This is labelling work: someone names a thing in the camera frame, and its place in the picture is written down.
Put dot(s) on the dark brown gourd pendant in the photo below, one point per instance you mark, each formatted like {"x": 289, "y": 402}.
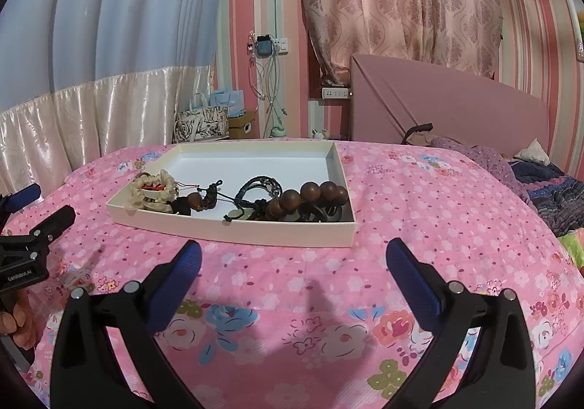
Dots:
{"x": 195, "y": 200}

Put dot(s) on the blue gift bag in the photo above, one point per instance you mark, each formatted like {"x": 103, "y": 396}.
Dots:
{"x": 226, "y": 98}

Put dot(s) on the purple dotted cloth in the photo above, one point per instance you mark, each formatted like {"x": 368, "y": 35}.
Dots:
{"x": 492, "y": 167}

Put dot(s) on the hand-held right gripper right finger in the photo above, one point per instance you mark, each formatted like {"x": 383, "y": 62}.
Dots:
{"x": 410, "y": 281}

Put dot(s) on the white shallow tray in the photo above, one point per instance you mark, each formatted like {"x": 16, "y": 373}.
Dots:
{"x": 255, "y": 158}

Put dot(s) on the white wall switch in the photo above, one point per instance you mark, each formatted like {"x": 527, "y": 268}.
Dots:
{"x": 284, "y": 46}

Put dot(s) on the person's left hand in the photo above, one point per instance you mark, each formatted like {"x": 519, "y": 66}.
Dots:
{"x": 20, "y": 322}

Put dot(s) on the pink patterned curtain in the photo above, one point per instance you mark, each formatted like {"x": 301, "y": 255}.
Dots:
{"x": 401, "y": 2}

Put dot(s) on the green cloth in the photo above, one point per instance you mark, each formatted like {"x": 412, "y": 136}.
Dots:
{"x": 574, "y": 249}

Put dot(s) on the brown cardboard box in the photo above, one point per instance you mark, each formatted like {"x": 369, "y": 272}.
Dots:
{"x": 239, "y": 128}

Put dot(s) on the dark blue cloth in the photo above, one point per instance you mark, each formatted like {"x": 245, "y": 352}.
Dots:
{"x": 556, "y": 194}

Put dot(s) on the white power strip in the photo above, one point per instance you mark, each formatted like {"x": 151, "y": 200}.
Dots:
{"x": 336, "y": 93}

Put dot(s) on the green bottle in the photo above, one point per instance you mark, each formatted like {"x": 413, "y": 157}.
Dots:
{"x": 278, "y": 132}

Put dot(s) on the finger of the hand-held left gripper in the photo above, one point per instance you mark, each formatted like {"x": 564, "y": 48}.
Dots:
{"x": 57, "y": 219}
{"x": 25, "y": 197}

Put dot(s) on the white pillow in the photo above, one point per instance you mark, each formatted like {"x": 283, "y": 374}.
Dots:
{"x": 534, "y": 152}

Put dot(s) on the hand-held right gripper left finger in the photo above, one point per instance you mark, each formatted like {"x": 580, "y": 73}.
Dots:
{"x": 180, "y": 281}

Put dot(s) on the pink bed headboard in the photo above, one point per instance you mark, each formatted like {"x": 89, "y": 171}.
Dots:
{"x": 456, "y": 107}

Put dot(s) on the pink floral blanket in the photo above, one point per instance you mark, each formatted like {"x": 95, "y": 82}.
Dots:
{"x": 456, "y": 231}

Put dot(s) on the blue curtain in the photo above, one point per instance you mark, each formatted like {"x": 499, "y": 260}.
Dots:
{"x": 114, "y": 2}

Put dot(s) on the cream satin curtain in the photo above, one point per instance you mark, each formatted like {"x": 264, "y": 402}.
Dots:
{"x": 91, "y": 126}

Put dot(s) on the floral tote bag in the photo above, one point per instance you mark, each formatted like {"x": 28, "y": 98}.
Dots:
{"x": 200, "y": 128}

